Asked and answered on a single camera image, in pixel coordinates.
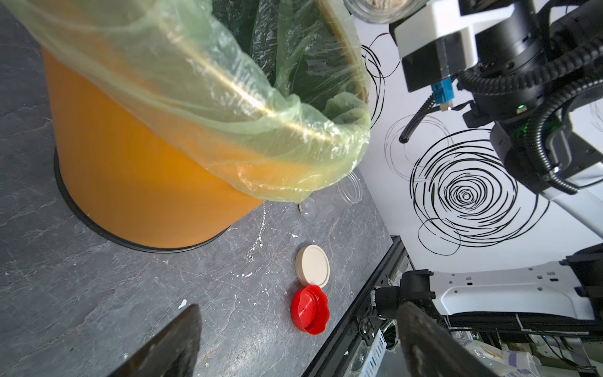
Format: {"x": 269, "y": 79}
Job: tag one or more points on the red jar lid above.
{"x": 309, "y": 310}

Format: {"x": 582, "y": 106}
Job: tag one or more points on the cream lid oatmeal jar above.
{"x": 382, "y": 12}

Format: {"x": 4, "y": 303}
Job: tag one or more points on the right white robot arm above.
{"x": 526, "y": 73}

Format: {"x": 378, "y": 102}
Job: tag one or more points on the cream jar lid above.
{"x": 312, "y": 266}

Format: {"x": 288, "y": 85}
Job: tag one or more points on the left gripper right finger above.
{"x": 429, "y": 349}

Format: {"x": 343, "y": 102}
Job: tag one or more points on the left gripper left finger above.
{"x": 171, "y": 352}

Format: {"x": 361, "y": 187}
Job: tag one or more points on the white slotted cable duct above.
{"x": 367, "y": 359}

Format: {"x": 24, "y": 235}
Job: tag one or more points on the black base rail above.
{"x": 360, "y": 321}

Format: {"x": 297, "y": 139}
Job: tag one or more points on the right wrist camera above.
{"x": 439, "y": 41}

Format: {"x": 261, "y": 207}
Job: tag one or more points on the yellow trash bin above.
{"x": 126, "y": 183}

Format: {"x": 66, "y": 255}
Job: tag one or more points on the green plastic bin liner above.
{"x": 270, "y": 96}

